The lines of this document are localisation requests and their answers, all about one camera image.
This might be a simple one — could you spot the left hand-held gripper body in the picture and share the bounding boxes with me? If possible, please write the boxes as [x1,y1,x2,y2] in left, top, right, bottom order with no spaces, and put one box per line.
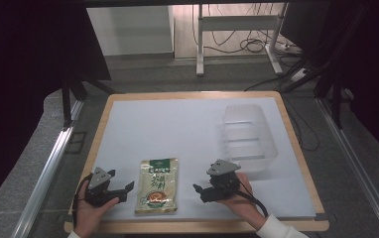
[84,167,129,208]

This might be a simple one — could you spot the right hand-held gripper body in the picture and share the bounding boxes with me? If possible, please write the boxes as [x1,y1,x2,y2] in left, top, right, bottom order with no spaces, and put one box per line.
[200,159,242,203]

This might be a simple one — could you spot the green beige seasoning packet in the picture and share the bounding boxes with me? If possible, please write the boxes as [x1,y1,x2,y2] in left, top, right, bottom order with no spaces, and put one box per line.
[134,157,180,216]

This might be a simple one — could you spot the clear plastic storage bin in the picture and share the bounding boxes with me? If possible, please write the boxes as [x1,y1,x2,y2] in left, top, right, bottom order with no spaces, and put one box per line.
[221,103,280,174]

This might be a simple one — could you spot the person's right hand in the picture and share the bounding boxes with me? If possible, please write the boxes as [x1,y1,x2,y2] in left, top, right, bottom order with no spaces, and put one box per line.
[216,172,269,231]

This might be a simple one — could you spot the person's left hand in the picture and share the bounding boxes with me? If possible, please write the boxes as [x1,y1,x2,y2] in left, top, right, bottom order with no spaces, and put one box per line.
[73,179,121,238]

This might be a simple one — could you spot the white table mat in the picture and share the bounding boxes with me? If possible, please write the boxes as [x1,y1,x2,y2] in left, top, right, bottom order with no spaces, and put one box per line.
[98,96,317,222]

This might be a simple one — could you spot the black metal stand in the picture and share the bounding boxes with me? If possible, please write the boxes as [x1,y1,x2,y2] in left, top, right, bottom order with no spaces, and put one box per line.
[278,3,374,131]
[60,77,117,131]

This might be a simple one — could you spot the black curtain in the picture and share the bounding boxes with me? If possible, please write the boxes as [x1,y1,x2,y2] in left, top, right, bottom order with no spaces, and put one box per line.
[0,0,112,216]

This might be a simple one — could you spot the white power strip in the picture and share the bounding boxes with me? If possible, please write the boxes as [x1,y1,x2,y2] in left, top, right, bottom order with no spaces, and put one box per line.
[289,66,312,83]

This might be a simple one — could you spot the white cabinet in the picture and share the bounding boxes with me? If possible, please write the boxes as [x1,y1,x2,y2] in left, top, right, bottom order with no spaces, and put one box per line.
[85,5,176,58]

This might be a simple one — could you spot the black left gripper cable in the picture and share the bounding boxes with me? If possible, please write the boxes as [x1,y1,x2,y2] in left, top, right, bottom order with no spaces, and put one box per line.
[71,174,93,230]

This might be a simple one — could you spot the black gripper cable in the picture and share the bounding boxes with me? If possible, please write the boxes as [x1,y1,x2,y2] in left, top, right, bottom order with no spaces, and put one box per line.
[71,174,93,230]
[236,179,270,218]

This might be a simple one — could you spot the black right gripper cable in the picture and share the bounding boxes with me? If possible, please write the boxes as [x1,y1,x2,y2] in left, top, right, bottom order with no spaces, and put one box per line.
[236,179,270,218]

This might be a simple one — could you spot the aluminium rail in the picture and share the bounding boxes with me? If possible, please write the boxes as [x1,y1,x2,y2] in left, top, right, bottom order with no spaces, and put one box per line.
[315,96,379,238]
[11,98,85,238]

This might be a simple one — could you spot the black floor cables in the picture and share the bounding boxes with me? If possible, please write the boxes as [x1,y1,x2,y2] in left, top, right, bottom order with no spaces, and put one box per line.
[190,3,303,56]

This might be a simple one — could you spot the white metal desk frame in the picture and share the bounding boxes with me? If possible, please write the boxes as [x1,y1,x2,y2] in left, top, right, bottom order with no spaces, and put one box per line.
[194,2,289,77]

